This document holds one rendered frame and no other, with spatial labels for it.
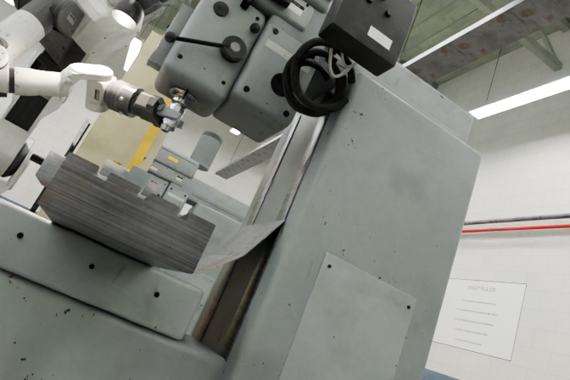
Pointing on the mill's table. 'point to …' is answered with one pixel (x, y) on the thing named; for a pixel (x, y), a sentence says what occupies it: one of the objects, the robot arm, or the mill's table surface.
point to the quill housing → (176, 60)
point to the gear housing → (302, 10)
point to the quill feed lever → (235, 50)
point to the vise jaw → (114, 170)
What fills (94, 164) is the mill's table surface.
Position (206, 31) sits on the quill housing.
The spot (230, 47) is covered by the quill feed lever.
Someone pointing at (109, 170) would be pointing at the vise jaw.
